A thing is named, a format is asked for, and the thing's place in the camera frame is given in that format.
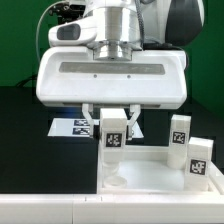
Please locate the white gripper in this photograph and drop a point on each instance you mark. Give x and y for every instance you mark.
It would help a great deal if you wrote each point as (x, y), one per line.
(153, 79)

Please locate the white square tabletop tray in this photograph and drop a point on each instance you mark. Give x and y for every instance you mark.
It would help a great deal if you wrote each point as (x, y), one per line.
(144, 170)

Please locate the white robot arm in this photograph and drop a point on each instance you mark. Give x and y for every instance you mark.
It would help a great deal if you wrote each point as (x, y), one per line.
(120, 54)

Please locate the white sheet with tags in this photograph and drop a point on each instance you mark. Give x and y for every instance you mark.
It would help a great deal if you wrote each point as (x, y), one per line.
(67, 127)

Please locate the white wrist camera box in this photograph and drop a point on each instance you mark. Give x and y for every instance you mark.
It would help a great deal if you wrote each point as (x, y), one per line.
(76, 33)

